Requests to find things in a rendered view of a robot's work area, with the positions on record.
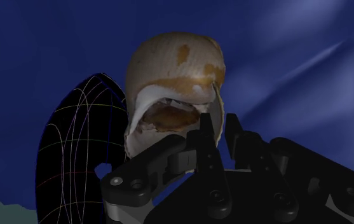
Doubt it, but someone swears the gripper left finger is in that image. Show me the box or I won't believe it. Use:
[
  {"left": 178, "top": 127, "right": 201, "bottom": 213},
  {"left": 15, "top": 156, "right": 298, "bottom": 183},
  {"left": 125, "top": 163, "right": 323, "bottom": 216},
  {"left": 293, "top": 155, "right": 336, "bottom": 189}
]
[{"left": 100, "top": 112, "right": 234, "bottom": 224}]

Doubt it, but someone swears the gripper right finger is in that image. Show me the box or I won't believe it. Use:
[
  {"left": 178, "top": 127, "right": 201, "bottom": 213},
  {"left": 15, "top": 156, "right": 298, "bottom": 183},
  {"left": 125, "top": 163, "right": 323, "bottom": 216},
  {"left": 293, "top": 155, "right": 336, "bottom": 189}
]
[{"left": 224, "top": 113, "right": 354, "bottom": 223}]

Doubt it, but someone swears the brown and white bowl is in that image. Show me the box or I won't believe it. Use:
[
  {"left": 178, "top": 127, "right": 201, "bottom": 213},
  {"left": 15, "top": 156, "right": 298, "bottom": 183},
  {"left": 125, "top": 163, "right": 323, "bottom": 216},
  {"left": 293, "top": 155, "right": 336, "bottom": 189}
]
[{"left": 123, "top": 31, "right": 226, "bottom": 159}]

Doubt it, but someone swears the black disc with coloured lines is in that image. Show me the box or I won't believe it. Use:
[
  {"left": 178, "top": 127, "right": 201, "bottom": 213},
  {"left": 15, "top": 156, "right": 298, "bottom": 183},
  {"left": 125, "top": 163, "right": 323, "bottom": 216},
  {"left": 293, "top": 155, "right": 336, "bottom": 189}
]
[{"left": 35, "top": 73, "right": 130, "bottom": 224}]

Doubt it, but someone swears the blue sofa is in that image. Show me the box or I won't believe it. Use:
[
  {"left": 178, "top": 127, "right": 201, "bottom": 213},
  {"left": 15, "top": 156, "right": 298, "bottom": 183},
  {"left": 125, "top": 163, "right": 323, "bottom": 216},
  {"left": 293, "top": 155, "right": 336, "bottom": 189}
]
[{"left": 0, "top": 0, "right": 354, "bottom": 211}]

